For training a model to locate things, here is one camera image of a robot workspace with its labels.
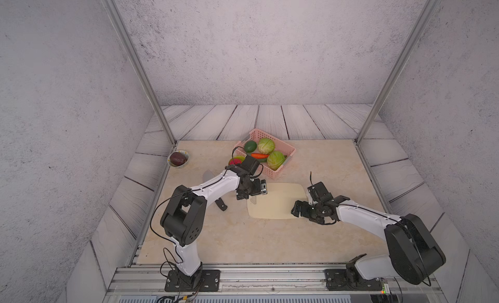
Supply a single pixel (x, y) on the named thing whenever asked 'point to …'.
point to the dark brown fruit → (178, 158)
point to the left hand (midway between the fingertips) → (262, 194)
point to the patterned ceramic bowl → (185, 153)
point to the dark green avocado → (250, 146)
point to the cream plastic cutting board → (278, 203)
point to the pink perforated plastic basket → (279, 145)
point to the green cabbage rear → (266, 145)
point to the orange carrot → (259, 156)
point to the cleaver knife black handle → (221, 205)
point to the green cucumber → (262, 160)
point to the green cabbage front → (275, 160)
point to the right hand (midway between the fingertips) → (300, 214)
